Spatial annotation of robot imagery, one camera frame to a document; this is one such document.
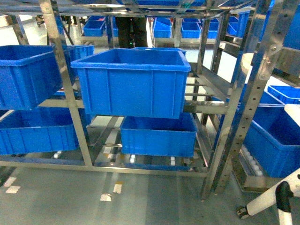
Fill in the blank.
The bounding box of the steel left shelf rack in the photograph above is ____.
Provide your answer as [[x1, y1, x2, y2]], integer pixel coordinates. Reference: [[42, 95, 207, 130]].
[[0, 0, 300, 199]]

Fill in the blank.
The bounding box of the blue bin center lower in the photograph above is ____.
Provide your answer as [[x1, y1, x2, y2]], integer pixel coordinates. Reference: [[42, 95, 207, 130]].
[[120, 112, 197, 158]]

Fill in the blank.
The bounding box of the blue bin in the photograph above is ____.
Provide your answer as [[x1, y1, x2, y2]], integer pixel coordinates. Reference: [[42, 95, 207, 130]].
[[244, 107, 300, 178], [71, 48, 191, 119], [0, 45, 62, 110], [0, 107, 79, 155], [120, 112, 197, 158]]

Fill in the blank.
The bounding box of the blue bin center upper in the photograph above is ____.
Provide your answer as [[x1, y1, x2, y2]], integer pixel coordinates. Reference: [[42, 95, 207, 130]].
[[71, 48, 191, 119]]

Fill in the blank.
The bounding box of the person in dark trousers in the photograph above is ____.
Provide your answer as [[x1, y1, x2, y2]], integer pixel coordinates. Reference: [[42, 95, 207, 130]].
[[115, 17, 148, 48]]

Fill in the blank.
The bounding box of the blue bin far left lower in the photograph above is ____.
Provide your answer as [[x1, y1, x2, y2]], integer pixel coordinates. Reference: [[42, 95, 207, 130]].
[[0, 107, 79, 155]]

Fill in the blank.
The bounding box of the blue bin right lower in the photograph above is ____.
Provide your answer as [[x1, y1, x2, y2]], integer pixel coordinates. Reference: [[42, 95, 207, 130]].
[[244, 107, 300, 178]]

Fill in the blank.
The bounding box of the blue bin far left upper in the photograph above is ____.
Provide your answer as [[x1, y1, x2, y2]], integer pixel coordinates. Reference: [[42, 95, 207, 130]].
[[0, 45, 62, 110]]

